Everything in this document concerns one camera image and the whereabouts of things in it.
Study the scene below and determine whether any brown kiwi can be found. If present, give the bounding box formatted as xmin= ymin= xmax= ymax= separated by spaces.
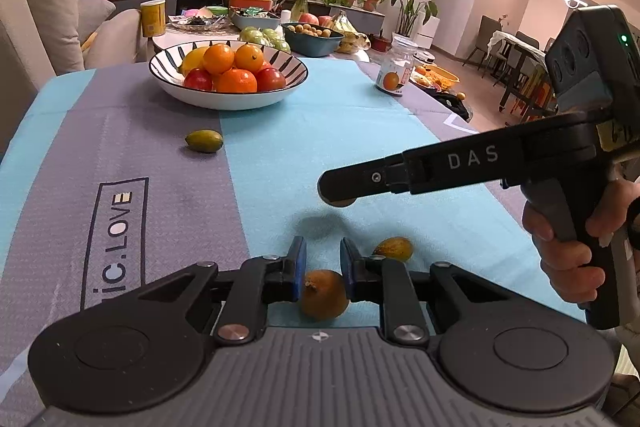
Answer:
xmin=299 ymin=270 xmax=349 ymax=321

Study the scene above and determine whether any red apple large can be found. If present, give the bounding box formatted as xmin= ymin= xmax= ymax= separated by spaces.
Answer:
xmin=255 ymin=67 xmax=286 ymax=92

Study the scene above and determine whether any large orange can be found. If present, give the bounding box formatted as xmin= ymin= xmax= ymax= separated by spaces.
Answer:
xmin=214 ymin=68 xmax=257 ymax=94

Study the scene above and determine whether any red apple small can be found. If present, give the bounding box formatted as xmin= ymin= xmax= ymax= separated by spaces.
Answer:
xmin=183 ymin=68 xmax=214 ymax=92

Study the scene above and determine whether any small orange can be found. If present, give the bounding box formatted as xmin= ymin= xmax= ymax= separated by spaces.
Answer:
xmin=202 ymin=43 xmax=235 ymax=76
xmin=234 ymin=43 xmax=265 ymax=72

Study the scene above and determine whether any yellow lemon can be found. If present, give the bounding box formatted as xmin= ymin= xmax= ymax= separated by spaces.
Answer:
xmin=178 ymin=46 xmax=208 ymax=77

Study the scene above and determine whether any right hand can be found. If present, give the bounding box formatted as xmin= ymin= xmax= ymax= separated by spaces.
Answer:
xmin=522 ymin=179 xmax=639 ymax=305

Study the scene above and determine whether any small green fruit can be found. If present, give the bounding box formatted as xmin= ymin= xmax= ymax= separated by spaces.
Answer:
xmin=184 ymin=129 xmax=224 ymax=154

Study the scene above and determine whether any blue grey tablecloth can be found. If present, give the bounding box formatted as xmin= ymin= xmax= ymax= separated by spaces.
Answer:
xmin=1 ymin=60 xmax=577 ymax=426

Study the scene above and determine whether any glass jar orange label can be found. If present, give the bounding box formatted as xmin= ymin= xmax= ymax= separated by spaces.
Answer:
xmin=375 ymin=34 xmax=419 ymax=96

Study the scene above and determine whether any white blue striped bowl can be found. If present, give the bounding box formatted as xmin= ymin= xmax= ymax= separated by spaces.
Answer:
xmin=149 ymin=41 xmax=308 ymax=112

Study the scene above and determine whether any tray of green apples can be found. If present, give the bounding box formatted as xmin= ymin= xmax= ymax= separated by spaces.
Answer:
xmin=240 ymin=26 xmax=291 ymax=53

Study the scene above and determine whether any dark green bowl of nuts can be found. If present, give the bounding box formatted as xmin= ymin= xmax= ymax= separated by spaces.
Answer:
xmin=282 ymin=23 xmax=343 ymax=58

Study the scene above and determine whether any white round side table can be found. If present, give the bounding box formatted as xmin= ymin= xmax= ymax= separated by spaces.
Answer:
xmin=153 ymin=28 xmax=371 ymax=62

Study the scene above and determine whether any orange box on table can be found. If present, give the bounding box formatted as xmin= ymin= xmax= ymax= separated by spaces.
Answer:
xmin=229 ymin=0 xmax=272 ymax=12

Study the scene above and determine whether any yellow can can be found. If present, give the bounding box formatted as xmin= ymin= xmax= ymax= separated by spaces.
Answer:
xmin=140 ymin=0 xmax=167 ymax=39

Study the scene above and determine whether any grey sofa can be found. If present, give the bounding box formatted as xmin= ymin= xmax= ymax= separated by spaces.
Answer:
xmin=1 ymin=0 xmax=144 ymax=152

